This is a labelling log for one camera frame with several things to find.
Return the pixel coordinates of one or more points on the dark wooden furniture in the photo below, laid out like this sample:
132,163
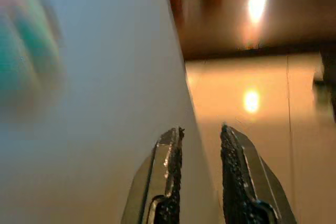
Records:
328,77

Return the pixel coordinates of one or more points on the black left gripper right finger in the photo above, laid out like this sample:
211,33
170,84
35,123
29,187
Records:
241,176

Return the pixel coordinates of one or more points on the green blurred wall picture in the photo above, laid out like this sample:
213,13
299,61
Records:
23,51

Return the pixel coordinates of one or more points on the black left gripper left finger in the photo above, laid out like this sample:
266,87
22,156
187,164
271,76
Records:
168,171

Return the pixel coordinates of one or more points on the brown wooden cabinet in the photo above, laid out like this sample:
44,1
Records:
223,11

